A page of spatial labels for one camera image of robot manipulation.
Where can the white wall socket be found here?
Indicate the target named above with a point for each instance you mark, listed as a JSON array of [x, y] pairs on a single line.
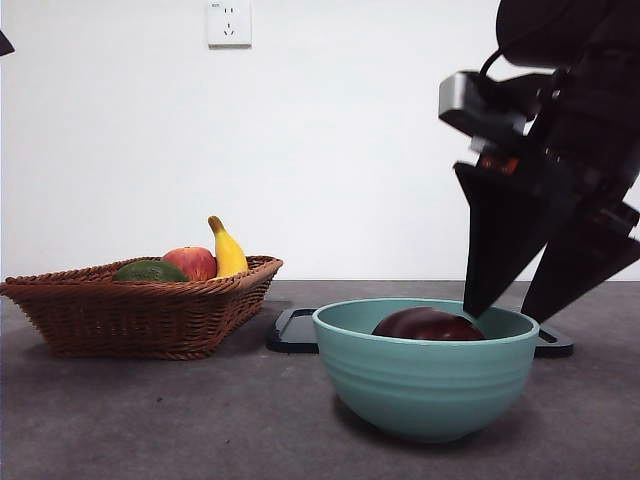
[[229, 25]]

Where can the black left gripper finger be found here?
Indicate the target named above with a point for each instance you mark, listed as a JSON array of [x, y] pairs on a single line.
[[5, 45]]

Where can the black rectangular tray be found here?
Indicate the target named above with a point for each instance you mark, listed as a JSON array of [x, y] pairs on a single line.
[[292, 335]]

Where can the green avocado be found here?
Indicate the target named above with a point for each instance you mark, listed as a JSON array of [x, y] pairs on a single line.
[[147, 272]]

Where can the teal ribbed bowl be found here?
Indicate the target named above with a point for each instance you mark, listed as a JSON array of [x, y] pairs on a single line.
[[425, 390]]

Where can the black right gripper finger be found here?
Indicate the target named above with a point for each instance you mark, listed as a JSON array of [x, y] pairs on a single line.
[[500, 235], [585, 265]]

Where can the yellow banana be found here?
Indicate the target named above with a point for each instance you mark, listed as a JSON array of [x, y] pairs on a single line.
[[227, 255]]

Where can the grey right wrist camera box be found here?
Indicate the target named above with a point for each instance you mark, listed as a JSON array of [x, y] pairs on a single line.
[[480, 105]]

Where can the red apple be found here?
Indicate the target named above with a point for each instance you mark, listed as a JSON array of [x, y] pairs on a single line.
[[192, 262]]

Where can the dark purple plum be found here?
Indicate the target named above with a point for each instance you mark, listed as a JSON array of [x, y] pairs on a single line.
[[425, 327]]

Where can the brown wicker basket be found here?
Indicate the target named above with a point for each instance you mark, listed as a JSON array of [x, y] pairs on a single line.
[[125, 320]]

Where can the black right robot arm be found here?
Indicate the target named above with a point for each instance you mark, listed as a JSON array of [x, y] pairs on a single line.
[[595, 75]]

